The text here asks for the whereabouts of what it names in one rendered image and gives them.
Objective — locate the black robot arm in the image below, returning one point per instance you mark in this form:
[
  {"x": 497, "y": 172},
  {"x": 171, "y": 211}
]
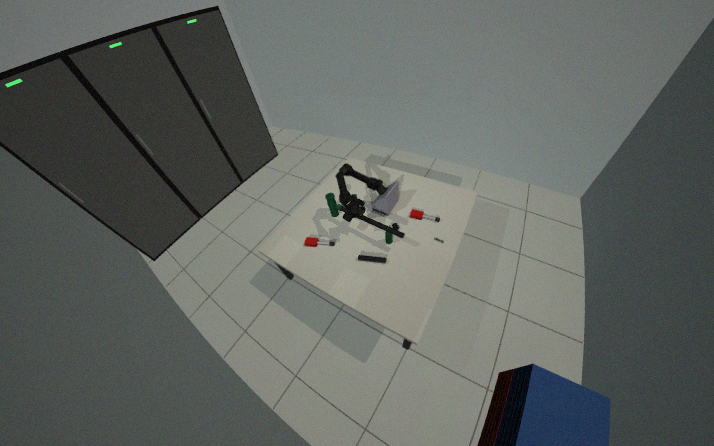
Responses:
[{"x": 345, "y": 197}]

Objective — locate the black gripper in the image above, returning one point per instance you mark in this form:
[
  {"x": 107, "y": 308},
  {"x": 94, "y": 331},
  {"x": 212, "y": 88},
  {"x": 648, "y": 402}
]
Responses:
[{"x": 347, "y": 217}]

